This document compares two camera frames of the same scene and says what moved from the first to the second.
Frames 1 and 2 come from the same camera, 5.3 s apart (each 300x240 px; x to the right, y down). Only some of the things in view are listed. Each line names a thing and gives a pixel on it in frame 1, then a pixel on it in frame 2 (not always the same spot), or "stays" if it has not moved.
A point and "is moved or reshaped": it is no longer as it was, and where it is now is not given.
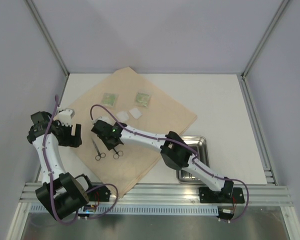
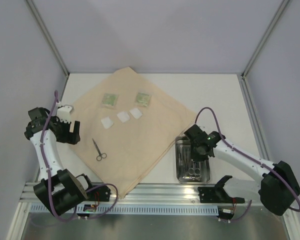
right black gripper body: x=109 y=143 → x=194 y=144
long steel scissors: x=117 y=155 is moved or reshaped
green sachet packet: x=109 y=99 stays
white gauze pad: x=123 y=116 stays
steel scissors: x=102 y=155 stays
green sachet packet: x=143 y=99 stays
